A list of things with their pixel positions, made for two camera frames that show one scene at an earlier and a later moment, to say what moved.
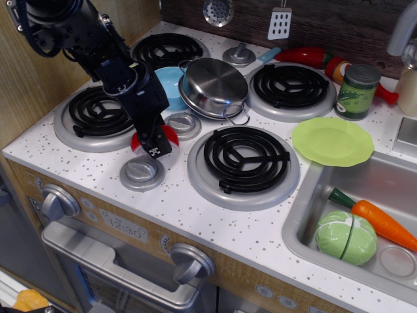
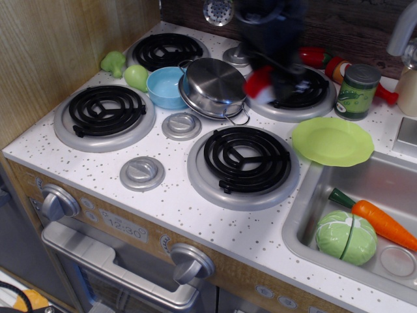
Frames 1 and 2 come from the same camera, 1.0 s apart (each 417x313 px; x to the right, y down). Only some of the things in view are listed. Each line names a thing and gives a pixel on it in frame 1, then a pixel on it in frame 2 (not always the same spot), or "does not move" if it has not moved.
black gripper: x=144 y=105 to x=277 y=43
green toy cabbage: x=346 y=237 does not move
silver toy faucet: x=403 y=40 does not move
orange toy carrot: x=380 y=220 does not move
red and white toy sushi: x=169 y=133 to x=258 y=85
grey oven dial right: x=191 y=264 does not move
